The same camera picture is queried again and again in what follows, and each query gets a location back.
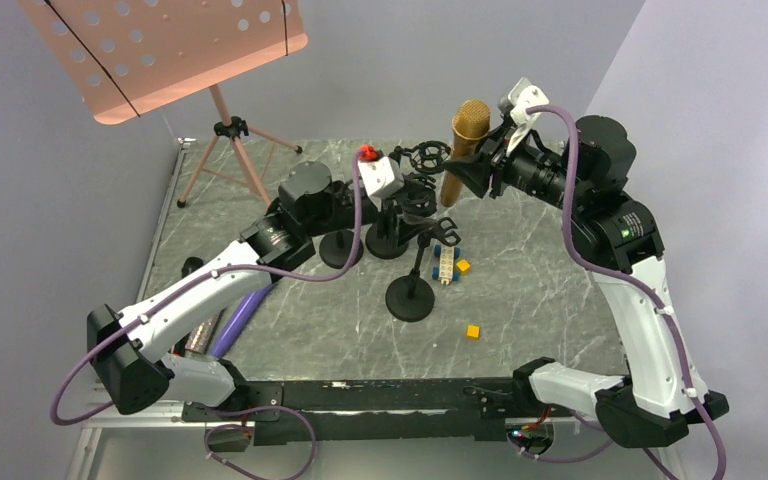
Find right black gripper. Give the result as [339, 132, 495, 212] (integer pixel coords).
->
[444, 119, 590, 212]

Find black round-base desk mic stand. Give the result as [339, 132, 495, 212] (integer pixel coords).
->
[319, 229, 354, 269]

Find gold microphone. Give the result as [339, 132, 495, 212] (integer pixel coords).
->
[440, 99, 491, 207]

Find purple mic black stand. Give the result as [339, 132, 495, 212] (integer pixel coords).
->
[365, 173, 437, 260]

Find purple microphone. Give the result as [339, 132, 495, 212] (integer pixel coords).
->
[208, 285, 274, 358]

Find black microphone with orange end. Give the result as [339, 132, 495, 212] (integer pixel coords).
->
[181, 256, 204, 278]

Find rhinestone silver microphone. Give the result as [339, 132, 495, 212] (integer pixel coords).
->
[184, 315, 219, 354]

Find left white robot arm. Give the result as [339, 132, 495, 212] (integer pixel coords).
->
[87, 157, 404, 420]

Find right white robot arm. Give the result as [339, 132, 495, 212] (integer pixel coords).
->
[511, 115, 729, 449]

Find pink perforated music stand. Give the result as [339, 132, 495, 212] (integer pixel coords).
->
[19, 0, 308, 203]

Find toy brick car blue wheels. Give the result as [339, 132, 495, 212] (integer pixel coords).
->
[432, 243, 461, 285]

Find yellow cube on table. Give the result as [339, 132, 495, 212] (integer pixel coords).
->
[466, 324, 481, 340]

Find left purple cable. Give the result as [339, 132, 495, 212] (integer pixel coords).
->
[49, 152, 367, 480]

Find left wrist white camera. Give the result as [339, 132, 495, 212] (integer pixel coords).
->
[358, 145, 405, 199]

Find wrist white camera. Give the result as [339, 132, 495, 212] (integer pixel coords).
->
[358, 145, 405, 199]
[499, 77, 550, 157]

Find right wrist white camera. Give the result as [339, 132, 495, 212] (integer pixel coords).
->
[499, 77, 550, 157]

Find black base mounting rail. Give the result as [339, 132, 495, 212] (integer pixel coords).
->
[181, 378, 577, 446]

